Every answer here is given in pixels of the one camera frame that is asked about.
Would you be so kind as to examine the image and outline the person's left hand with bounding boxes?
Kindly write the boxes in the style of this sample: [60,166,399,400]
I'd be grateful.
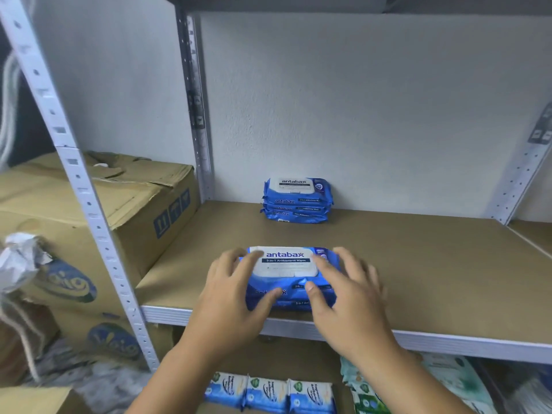
[183,248,284,352]

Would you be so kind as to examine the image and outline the person's right hand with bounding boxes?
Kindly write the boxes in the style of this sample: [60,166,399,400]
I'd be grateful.
[306,246,395,361]

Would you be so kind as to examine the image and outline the small green packets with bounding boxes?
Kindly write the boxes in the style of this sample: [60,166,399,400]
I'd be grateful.
[349,379,393,414]

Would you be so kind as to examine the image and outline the grey metal shelf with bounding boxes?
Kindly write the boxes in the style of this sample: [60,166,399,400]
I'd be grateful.
[0,0,552,414]

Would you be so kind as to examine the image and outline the teal wipes pack stack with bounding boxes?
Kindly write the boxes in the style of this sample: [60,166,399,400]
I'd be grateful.
[423,353,500,414]

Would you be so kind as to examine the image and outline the person's left forearm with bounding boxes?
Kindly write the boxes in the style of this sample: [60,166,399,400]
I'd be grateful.
[128,340,234,414]

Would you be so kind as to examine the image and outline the person's right forearm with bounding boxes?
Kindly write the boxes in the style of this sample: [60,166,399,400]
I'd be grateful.
[345,340,476,414]

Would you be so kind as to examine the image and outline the water bottles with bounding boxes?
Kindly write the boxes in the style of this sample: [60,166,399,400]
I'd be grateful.
[509,366,552,414]

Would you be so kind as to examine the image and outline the plain cardboard box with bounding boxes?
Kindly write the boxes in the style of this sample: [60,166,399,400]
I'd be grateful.
[0,386,77,414]

